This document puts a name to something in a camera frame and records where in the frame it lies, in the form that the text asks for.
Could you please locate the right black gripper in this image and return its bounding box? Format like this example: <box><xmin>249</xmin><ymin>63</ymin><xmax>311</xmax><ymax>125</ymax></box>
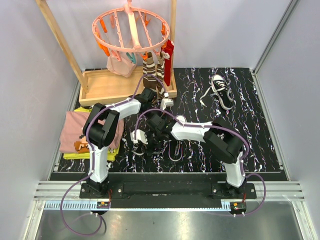
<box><xmin>142</xmin><ymin>130</ymin><xmax>164</xmax><ymax>157</ymax></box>

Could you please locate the black sneaker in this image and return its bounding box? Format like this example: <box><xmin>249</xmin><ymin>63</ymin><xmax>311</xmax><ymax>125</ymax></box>
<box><xmin>168</xmin><ymin>141</ymin><xmax>183</xmax><ymax>162</ymax></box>
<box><xmin>211</xmin><ymin>74</ymin><xmax>235</xmax><ymax>111</ymax></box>

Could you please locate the white shoelace sneaker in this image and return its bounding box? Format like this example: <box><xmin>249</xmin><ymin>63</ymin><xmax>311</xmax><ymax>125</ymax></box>
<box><xmin>131</xmin><ymin>148</ymin><xmax>146</xmax><ymax>156</ymax></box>
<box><xmin>199</xmin><ymin>84</ymin><xmax>228</xmax><ymax>108</ymax></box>

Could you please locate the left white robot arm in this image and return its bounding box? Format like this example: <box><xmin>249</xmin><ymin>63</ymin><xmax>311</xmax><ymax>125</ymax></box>
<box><xmin>82</xmin><ymin>87</ymin><xmax>157</xmax><ymax>198</ymax></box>

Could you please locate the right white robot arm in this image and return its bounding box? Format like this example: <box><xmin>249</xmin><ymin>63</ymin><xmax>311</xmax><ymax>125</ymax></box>
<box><xmin>146</xmin><ymin>110</ymin><xmax>249</xmax><ymax>199</ymax></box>

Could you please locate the brown striped sock left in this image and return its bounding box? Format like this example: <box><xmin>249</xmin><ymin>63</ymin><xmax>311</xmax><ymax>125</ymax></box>
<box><xmin>142</xmin><ymin>52</ymin><xmax>157</xmax><ymax>91</ymax></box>

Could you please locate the brown striped sock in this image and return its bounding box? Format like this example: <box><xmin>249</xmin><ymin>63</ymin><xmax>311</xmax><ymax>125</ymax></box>
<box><xmin>142</xmin><ymin>52</ymin><xmax>157</xmax><ymax>91</ymax></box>
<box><xmin>156</xmin><ymin>52</ymin><xmax>165</xmax><ymax>98</ymax></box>

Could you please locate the pink cloth hanging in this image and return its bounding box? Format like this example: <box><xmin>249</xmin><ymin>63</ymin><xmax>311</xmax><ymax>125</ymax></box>
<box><xmin>106</xmin><ymin>52</ymin><xmax>137</xmax><ymax>78</ymax></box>

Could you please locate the brown striped sock right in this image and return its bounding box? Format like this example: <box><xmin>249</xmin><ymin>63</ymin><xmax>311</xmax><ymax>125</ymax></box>
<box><xmin>156</xmin><ymin>52</ymin><xmax>165</xmax><ymax>98</ymax></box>

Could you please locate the yellow folded t-shirt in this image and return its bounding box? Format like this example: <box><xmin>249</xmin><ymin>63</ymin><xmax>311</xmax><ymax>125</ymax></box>
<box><xmin>62</xmin><ymin>107</ymin><xmax>124</xmax><ymax>162</ymax></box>

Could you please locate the red sock hanging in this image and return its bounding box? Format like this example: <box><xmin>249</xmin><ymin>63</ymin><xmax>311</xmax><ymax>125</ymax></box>
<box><xmin>163</xmin><ymin>39</ymin><xmax>174</xmax><ymax>86</ymax></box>

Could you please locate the pink round clip hanger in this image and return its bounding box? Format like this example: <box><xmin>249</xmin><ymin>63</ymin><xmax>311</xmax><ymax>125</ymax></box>
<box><xmin>91</xmin><ymin>0</ymin><xmax>177</xmax><ymax>64</ymax></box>

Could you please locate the pink folded t-shirt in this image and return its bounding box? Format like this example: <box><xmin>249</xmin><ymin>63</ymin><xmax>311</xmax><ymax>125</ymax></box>
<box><xmin>59</xmin><ymin>111</ymin><xmax>90</xmax><ymax>154</ymax></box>

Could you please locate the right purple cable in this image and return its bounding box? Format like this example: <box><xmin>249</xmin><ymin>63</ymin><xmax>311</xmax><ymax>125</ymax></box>
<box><xmin>134</xmin><ymin>108</ymin><xmax>267</xmax><ymax>218</ymax></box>

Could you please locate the purple cable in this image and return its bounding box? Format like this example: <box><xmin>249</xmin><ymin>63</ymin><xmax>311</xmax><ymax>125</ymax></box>
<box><xmin>60</xmin><ymin>74</ymin><xmax>168</xmax><ymax>237</ymax></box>
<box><xmin>134</xmin><ymin>108</ymin><xmax>267</xmax><ymax>218</ymax></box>

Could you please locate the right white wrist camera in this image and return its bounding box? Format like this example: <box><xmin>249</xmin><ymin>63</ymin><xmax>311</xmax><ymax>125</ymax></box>
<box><xmin>130</xmin><ymin>129</ymin><xmax>148</xmax><ymax>145</ymax></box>

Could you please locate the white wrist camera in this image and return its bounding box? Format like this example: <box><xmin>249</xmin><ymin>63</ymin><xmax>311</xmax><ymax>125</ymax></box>
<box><xmin>130</xmin><ymin>129</ymin><xmax>148</xmax><ymax>145</ymax></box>
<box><xmin>160</xmin><ymin>98</ymin><xmax>174</xmax><ymax>110</ymax></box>

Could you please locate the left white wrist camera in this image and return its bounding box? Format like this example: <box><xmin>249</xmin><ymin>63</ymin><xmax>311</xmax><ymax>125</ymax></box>
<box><xmin>160</xmin><ymin>98</ymin><xmax>174</xmax><ymax>110</ymax></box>

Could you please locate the wooden rack frame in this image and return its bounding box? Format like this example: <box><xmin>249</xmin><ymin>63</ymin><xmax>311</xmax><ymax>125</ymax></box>
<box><xmin>36</xmin><ymin>0</ymin><xmax>177</xmax><ymax>107</ymax></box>

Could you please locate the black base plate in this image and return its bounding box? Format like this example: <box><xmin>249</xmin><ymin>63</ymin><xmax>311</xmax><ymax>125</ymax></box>
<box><xmin>44</xmin><ymin>171</ymin><xmax>288</xmax><ymax>200</ymax></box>

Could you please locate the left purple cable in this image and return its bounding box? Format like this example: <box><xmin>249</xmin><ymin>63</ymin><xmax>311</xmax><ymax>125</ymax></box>
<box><xmin>60</xmin><ymin>74</ymin><xmax>168</xmax><ymax>237</ymax></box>

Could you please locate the aluminium rail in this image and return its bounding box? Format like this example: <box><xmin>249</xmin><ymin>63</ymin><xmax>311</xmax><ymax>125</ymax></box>
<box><xmin>33</xmin><ymin>181</ymin><xmax>305</xmax><ymax>212</ymax></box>

